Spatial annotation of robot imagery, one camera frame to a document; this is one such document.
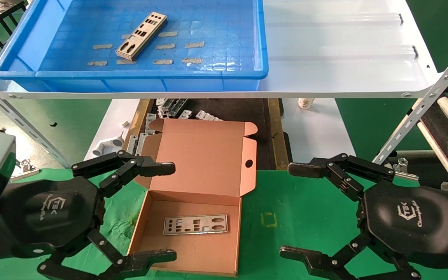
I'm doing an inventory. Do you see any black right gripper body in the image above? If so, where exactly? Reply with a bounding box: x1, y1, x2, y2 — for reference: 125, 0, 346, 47
363, 181, 448, 273

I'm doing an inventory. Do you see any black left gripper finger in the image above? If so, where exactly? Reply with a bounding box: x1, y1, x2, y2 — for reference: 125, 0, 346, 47
71, 150, 176, 199
37, 229, 177, 280

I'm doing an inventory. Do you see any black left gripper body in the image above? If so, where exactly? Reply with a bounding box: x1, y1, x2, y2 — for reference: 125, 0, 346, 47
0, 177, 105, 262

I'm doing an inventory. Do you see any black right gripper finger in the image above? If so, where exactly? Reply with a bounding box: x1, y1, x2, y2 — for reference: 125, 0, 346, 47
287, 152, 396, 201
280, 234, 422, 280

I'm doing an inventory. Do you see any open brown cardboard box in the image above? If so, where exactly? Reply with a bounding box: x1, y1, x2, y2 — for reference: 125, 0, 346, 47
126, 118, 257, 277

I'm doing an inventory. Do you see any large blue plastic tray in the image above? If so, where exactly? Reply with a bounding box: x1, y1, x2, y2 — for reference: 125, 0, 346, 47
0, 0, 268, 93

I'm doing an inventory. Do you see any white PVC pipe fitting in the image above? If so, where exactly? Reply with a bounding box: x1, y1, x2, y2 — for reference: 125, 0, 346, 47
92, 131, 124, 157

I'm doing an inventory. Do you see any silver binder clip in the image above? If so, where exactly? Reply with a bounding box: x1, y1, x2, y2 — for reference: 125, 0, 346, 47
389, 157, 420, 181
10, 159, 40, 182

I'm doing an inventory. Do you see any grey slotted shelf upright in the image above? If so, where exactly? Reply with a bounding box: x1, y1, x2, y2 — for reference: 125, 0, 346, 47
0, 78, 71, 168
372, 37, 448, 166

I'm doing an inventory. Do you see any black rubber belt mat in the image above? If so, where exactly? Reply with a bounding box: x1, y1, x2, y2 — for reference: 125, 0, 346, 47
420, 99, 448, 187

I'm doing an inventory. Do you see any white metal shelf board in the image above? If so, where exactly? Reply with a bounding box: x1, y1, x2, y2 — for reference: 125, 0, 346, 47
0, 0, 440, 100

